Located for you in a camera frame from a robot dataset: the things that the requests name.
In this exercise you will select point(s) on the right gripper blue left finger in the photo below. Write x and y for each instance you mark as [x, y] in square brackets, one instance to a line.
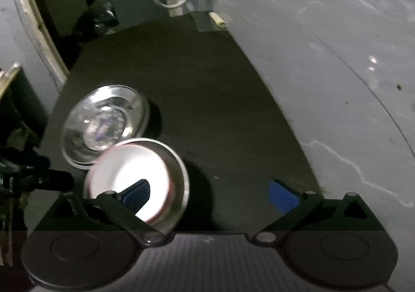
[133, 198]

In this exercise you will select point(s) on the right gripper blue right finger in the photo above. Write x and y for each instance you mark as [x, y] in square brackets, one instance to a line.
[292, 202]

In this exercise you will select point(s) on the white ceramic bowl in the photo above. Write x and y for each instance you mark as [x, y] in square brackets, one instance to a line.
[121, 167]

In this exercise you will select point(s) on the deep steel bowl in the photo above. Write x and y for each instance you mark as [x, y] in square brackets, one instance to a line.
[180, 178]

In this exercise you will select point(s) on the steel plate with sticker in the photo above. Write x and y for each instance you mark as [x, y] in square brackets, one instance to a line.
[103, 118]

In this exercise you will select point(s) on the wooden side shelf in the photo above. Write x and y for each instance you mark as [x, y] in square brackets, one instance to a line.
[7, 77]

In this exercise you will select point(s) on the black garbage bag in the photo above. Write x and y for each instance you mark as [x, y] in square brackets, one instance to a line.
[100, 18]

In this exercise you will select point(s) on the cleaver knife steel blade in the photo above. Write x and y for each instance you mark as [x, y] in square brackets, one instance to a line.
[202, 19]

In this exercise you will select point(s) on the cream rolled cloth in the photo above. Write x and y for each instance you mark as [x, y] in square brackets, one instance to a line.
[217, 19]

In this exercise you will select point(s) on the dark cabinet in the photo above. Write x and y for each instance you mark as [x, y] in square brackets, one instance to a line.
[134, 12]

